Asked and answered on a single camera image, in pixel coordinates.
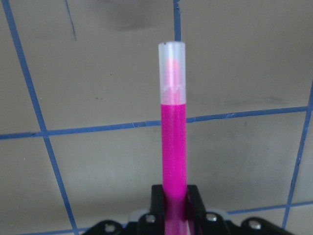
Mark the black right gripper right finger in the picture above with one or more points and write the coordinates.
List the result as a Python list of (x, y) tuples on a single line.
[(194, 207)]

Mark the pink marker pen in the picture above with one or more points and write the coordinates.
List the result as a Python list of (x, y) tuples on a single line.
[(173, 134)]

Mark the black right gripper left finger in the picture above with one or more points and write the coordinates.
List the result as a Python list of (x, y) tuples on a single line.
[(157, 205)]

